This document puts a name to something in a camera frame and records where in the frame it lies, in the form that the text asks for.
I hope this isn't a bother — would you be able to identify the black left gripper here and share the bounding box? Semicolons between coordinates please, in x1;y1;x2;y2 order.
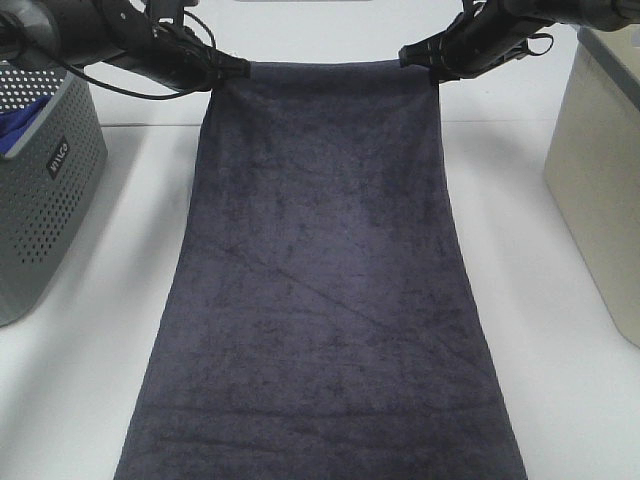
107;17;250;92

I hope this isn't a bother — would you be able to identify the blue cloth in basket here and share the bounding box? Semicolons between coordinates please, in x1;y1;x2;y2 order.
0;96;51;155

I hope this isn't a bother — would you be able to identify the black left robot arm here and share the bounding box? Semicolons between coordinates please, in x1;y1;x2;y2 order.
1;0;250;94

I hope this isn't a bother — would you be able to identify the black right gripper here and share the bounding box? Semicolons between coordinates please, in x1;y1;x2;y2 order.
399;1;538;83

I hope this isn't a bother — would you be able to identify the beige basket with grey rim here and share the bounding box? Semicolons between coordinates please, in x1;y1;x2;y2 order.
544;25;639;344

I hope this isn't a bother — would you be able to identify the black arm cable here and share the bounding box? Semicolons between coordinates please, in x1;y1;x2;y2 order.
519;32;555;57
59;9;221;101

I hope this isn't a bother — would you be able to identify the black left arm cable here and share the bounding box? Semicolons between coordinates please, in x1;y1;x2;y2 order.
59;9;221;101

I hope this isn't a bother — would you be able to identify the dark grey towel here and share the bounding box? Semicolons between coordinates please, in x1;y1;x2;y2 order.
115;61;526;479

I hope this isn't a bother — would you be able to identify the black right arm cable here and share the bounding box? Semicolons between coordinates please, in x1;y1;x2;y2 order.
519;32;555;57

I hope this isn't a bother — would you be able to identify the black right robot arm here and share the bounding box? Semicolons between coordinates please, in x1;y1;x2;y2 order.
399;0;639;83

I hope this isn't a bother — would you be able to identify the grey perforated plastic basket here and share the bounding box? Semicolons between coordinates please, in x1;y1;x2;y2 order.
1;62;107;325

